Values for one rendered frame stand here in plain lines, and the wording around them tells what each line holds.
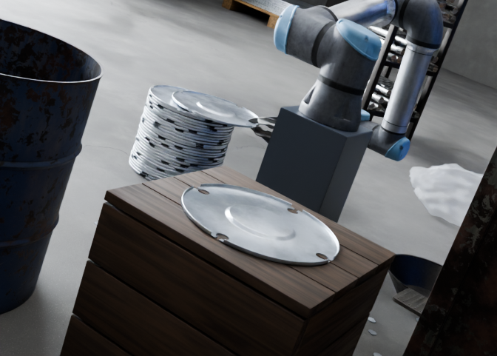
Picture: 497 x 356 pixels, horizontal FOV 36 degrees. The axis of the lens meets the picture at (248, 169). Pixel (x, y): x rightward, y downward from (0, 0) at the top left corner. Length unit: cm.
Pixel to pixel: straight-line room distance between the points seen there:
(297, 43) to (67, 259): 73
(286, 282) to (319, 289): 6
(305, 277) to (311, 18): 81
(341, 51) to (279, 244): 63
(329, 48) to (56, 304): 83
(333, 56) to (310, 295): 77
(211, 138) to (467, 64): 654
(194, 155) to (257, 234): 107
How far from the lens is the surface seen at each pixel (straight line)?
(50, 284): 167
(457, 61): 871
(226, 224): 128
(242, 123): 233
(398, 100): 221
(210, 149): 236
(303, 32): 182
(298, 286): 116
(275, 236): 129
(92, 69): 156
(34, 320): 155
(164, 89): 247
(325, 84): 179
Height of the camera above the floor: 83
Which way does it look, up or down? 17 degrees down
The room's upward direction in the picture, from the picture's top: 19 degrees clockwise
